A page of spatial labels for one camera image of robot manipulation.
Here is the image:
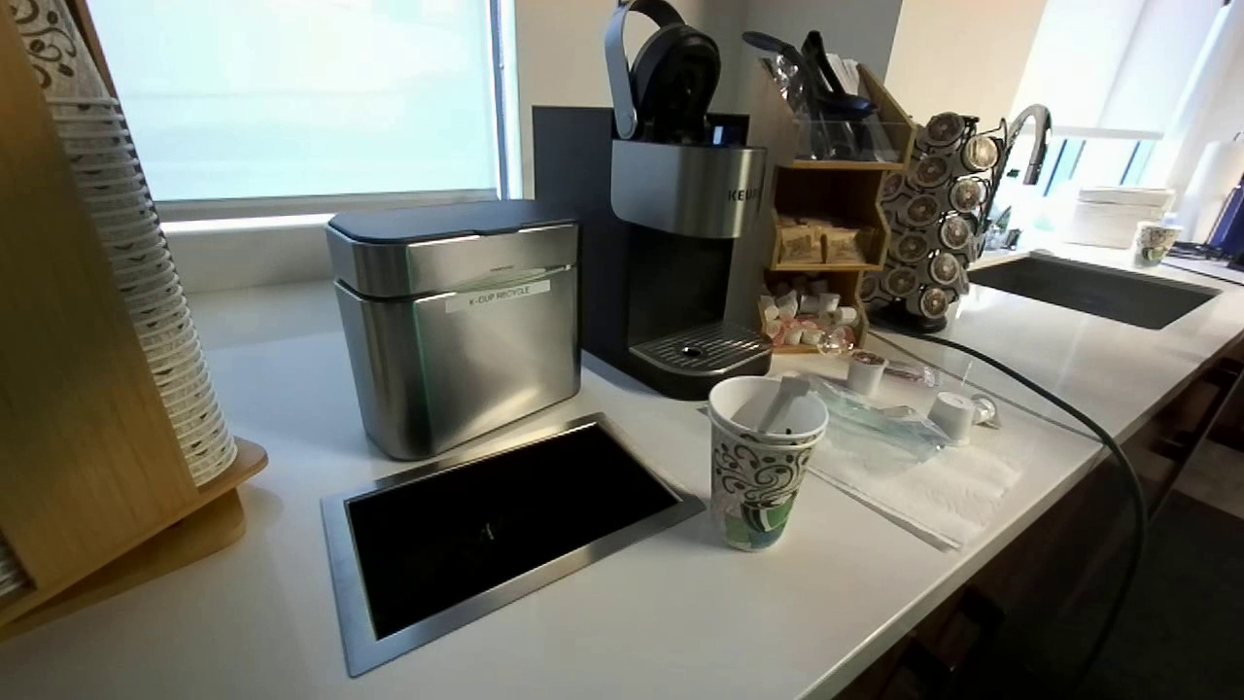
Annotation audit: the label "brown sugar packets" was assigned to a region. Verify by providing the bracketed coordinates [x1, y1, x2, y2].
[774, 213, 871, 272]

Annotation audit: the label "stainless steel trash bin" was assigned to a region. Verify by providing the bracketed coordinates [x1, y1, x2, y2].
[322, 195, 587, 468]

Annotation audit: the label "steel counter trash chute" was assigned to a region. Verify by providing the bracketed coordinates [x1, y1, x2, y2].
[314, 408, 709, 682]

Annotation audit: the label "stack of paper cups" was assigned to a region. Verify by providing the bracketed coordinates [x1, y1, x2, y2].
[8, 0, 244, 491]

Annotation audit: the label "small patterned paper cup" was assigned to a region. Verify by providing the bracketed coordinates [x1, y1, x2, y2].
[1133, 217, 1186, 272]

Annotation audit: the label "wooden utensil holder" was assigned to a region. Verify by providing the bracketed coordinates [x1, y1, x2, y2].
[757, 64, 917, 361]

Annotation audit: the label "white paper towel roll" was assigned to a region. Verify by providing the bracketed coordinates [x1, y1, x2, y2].
[1181, 131, 1237, 245]

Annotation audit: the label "black plastic utensil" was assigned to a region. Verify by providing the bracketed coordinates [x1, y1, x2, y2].
[792, 27, 888, 165]
[740, 27, 817, 125]

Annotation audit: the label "white stir stick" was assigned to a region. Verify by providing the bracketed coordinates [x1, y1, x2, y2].
[753, 379, 817, 441]

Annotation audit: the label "wooden cup dispenser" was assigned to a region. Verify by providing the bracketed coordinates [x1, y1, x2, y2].
[0, 0, 273, 633]

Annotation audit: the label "black silver coffee machine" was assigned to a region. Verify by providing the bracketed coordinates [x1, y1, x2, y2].
[529, 0, 779, 405]

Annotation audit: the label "small white creamer cup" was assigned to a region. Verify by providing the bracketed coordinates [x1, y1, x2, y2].
[927, 390, 975, 442]
[843, 355, 892, 401]

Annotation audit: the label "stack of white dishes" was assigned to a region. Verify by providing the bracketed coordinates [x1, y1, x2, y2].
[1067, 183, 1178, 253]

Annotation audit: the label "clear plastic bag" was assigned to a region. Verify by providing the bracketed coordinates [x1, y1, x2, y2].
[791, 371, 964, 473]

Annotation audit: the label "creamer cups cluster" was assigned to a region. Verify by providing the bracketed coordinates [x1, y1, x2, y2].
[757, 283, 847, 357]

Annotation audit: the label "black wire pod carousel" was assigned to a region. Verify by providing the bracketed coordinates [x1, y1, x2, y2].
[860, 108, 1012, 335]

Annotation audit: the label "dark curved faucet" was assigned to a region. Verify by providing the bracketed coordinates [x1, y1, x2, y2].
[980, 101, 1056, 253]

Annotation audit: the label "dark counter sink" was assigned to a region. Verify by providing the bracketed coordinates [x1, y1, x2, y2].
[964, 245, 1224, 335]

